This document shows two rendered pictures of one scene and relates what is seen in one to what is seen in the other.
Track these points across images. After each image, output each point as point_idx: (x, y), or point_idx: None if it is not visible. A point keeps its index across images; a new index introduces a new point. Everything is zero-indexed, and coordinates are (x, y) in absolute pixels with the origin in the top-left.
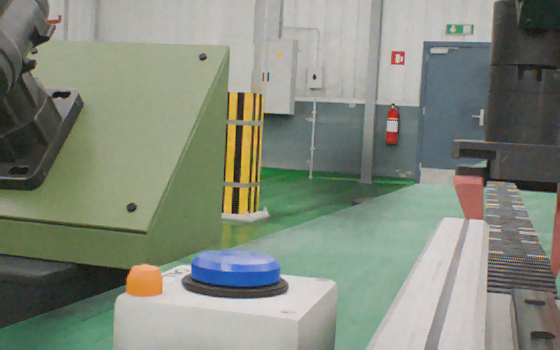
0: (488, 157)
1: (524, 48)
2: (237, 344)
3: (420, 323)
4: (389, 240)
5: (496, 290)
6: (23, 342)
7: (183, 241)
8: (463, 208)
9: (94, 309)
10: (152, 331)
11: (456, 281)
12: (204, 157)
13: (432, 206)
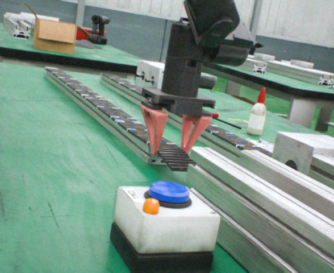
0: (170, 102)
1: (191, 51)
2: (196, 229)
3: (333, 228)
4: (50, 122)
5: (178, 167)
6: (1, 232)
7: None
8: (156, 127)
9: None
10: (161, 228)
11: (293, 201)
12: None
13: (27, 87)
